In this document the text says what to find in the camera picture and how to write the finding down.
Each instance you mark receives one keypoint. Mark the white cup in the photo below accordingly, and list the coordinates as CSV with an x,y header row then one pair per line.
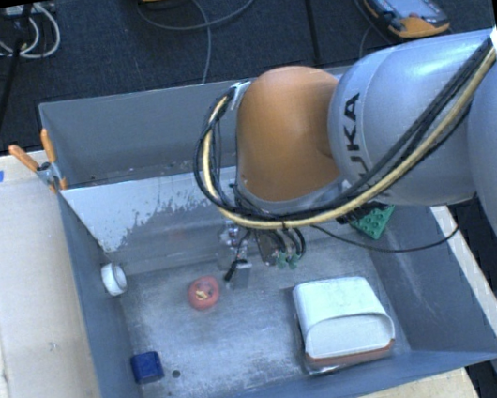
x,y
113,278

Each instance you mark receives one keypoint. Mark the white and orange box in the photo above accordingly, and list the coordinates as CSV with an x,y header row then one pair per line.
x,y
341,320

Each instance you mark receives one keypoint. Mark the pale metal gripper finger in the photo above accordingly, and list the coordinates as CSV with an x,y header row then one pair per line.
x,y
244,276
232,239

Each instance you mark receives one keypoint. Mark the blue cube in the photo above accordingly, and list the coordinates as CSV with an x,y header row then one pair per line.
x,y
147,367

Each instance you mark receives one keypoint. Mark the red toy apple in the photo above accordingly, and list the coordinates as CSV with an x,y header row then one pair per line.
x,y
203,293

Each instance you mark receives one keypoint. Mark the pale flat board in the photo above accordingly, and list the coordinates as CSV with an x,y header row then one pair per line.
x,y
37,326

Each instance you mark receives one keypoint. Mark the grey metal bin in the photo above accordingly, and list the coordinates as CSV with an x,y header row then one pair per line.
x,y
235,338

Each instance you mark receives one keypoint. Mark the green toy building plate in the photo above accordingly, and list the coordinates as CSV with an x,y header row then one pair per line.
x,y
373,222

